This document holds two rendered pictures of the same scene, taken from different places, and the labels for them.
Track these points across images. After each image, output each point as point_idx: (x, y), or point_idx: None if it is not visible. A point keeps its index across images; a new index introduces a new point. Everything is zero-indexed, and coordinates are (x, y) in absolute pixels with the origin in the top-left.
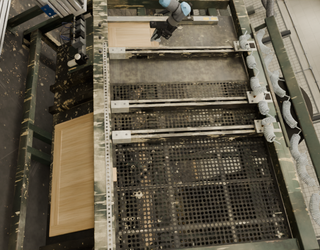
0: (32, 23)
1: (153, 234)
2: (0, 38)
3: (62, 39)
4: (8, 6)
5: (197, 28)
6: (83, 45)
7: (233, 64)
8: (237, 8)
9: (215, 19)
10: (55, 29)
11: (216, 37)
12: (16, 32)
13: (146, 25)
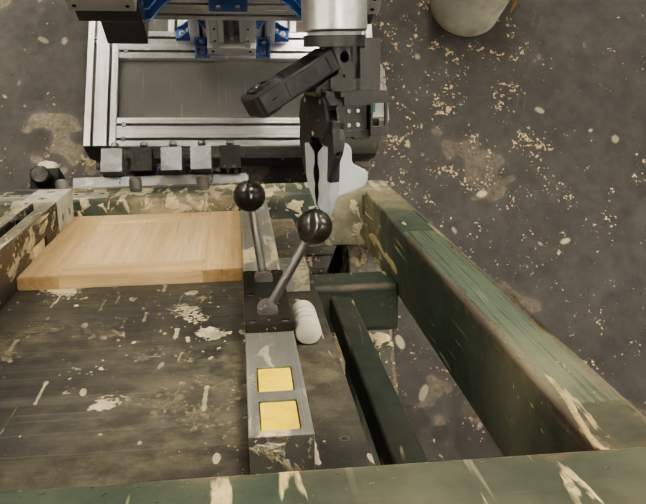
0: (402, 311)
1: None
2: (160, 136)
3: (461, 454)
4: (287, 142)
5: (201, 388)
6: (101, 173)
7: None
8: (400, 475)
9: (265, 423)
10: (473, 412)
11: (54, 473)
12: (311, 260)
13: (220, 254)
